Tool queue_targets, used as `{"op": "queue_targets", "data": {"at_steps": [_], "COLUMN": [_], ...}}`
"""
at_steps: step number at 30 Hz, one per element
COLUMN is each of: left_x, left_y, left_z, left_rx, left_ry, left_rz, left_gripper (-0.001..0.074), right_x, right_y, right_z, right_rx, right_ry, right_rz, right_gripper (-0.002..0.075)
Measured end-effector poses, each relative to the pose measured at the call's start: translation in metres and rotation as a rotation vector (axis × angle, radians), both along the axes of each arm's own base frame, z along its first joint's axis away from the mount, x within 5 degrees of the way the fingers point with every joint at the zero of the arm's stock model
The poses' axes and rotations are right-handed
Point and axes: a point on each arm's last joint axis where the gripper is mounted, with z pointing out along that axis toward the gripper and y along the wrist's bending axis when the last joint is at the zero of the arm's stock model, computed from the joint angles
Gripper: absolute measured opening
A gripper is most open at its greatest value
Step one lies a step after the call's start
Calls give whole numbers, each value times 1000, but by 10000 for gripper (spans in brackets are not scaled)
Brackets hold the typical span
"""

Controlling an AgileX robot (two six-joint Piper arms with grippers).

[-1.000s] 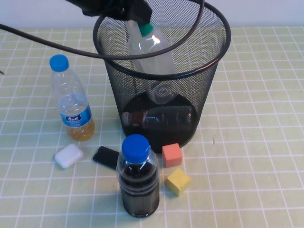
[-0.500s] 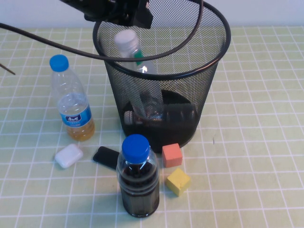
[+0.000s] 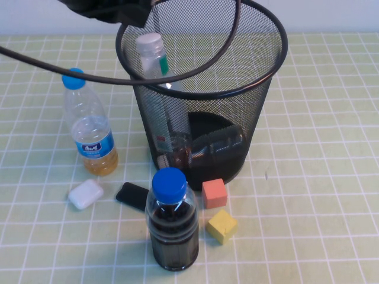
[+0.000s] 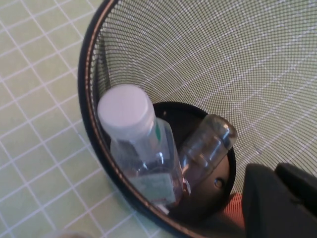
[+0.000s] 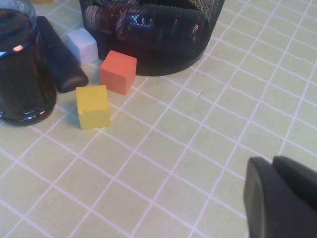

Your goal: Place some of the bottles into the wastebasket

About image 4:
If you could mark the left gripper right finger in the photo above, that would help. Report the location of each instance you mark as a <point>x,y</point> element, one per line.
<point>299,183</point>

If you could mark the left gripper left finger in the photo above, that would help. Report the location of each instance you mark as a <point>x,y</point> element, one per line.
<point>267,210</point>

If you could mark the small brown-labelled clear bottle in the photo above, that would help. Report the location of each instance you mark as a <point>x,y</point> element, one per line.
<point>208,143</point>

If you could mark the clear white-capped bottle green label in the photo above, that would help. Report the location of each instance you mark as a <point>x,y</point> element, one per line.
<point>123,111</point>

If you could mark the black mesh wastebasket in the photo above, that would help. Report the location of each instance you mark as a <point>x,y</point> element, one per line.
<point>223,74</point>

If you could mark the orange cube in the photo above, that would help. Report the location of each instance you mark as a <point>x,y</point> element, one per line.
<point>234,210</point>

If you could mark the green checked tablecloth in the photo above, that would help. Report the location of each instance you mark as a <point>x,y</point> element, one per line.
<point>37,124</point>

